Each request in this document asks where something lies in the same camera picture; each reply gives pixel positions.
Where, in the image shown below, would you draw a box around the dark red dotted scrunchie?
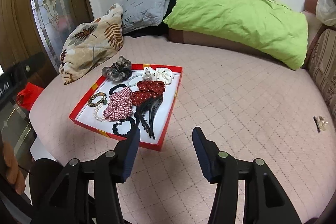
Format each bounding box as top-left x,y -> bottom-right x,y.
130,81 -> 166,106

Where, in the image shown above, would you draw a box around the black beaded hair clip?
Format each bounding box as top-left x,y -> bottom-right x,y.
134,96 -> 163,139

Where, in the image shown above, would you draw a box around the grey organza scrunchie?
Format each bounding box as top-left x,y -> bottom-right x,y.
101,56 -> 132,83

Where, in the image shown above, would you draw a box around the red tray white inside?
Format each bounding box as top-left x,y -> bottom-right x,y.
69,64 -> 183,151

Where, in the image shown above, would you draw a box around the clear small hair clips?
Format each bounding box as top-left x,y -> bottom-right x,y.
317,116 -> 328,131

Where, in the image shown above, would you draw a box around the multicolour bead bracelet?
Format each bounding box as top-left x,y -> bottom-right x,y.
87,91 -> 109,108

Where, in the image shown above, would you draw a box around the black beaded hair tie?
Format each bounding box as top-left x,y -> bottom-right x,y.
112,117 -> 136,137

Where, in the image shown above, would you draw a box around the beige leaf pattern pillow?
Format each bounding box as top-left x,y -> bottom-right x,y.
59,3 -> 123,85

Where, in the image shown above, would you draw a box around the red bag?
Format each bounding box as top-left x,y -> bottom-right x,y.
16,83 -> 44,111

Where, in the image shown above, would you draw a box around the pink plaid scrunchie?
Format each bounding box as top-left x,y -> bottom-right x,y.
102,86 -> 133,122

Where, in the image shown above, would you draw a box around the white dotted scrunchie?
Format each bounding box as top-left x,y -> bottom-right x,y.
142,67 -> 174,85

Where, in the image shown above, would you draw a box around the lime green quilt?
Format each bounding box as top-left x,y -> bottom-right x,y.
163,0 -> 309,71

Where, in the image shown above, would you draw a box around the black bobby pin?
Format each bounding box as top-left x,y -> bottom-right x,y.
313,116 -> 321,134

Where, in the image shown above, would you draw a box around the striped floral folded quilt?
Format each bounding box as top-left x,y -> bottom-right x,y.
308,29 -> 336,124

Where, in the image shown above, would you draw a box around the person left hand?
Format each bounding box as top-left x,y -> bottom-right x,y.
3,141 -> 26,195

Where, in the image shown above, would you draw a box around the grey pillow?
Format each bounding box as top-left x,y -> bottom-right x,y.
121,0 -> 170,34

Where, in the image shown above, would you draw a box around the pale green bead bracelet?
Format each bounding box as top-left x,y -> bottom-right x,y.
126,74 -> 144,88

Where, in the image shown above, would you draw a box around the cream floral cloth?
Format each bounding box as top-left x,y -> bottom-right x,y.
315,0 -> 336,26

